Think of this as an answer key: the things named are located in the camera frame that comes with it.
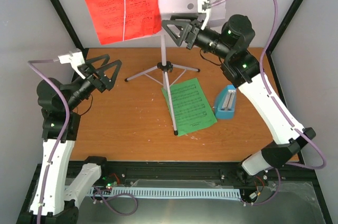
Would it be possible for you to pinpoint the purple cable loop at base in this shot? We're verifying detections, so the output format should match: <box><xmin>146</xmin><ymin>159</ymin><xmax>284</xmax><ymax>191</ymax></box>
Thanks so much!
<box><xmin>88</xmin><ymin>179</ymin><xmax>138</xmax><ymax>216</ymax></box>

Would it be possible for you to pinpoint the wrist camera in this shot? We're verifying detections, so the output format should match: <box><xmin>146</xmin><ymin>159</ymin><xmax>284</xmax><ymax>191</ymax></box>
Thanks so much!
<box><xmin>58</xmin><ymin>49</ymin><xmax>86</xmax><ymax>79</ymax></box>
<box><xmin>197</xmin><ymin>0</ymin><xmax>211</xmax><ymax>30</ymax></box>

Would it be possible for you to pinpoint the blue metronome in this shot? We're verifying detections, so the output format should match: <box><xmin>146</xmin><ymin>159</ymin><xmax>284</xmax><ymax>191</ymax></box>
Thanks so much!
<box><xmin>214</xmin><ymin>85</ymin><xmax>237</xmax><ymax>120</ymax></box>

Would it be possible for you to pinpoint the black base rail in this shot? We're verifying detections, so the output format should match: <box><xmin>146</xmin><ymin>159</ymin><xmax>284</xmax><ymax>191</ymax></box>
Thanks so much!
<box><xmin>102</xmin><ymin>161</ymin><xmax>254</xmax><ymax>186</ymax></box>

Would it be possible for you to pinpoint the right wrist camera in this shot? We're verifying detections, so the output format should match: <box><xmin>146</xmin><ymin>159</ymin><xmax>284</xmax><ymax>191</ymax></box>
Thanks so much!
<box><xmin>197</xmin><ymin>0</ymin><xmax>211</xmax><ymax>30</ymax></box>

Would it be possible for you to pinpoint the light blue slotted cable duct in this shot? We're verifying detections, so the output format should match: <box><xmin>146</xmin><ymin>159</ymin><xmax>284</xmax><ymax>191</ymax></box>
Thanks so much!
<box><xmin>102</xmin><ymin>187</ymin><xmax>241</xmax><ymax>201</ymax></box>

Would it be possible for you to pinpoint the red cloth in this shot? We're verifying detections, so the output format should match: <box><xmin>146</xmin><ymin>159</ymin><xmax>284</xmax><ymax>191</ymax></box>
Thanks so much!
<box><xmin>85</xmin><ymin>0</ymin><xmax>161</xmax><ymax>45</ymax></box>

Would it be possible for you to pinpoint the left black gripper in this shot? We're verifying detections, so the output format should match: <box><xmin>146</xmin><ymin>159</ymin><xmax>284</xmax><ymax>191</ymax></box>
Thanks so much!
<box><xmin>65</xmin><ymin>53</ymin><xmax>123</xmax><ymax>110</ymax></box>

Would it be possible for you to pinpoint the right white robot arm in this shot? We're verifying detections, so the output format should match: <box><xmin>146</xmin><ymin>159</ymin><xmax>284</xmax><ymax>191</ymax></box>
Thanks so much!
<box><xmin>162</xmin><ymin>14</ymin><xmax>316</xmax><ymax>177</ymax></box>

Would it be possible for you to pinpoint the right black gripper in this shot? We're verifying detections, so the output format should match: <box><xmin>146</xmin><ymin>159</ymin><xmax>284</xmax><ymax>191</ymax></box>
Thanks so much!
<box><xmin>159</xmin><ymin>16</ymin><xmax>231</xmax><ymax>60</ymax></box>

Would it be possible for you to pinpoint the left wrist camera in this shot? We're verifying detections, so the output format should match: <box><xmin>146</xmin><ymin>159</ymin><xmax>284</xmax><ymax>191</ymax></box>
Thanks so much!
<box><xmin>58</xmin><ymin>49</ymin><xmax>86</xmax><ymax>79</ymax></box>

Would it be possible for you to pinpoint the green sheet music page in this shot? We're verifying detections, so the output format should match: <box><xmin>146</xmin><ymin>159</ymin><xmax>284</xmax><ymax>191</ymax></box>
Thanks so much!
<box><xmin>170</xmin><ymin>78</ymin><xmax>217</xmax><ymax>136</ymax></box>

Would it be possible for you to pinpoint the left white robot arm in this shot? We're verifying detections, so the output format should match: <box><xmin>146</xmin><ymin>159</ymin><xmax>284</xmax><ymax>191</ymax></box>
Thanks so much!
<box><xmin>17</xmin><ymin>51</ymin><xmax>122</xmax><ymax>223</ymax></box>

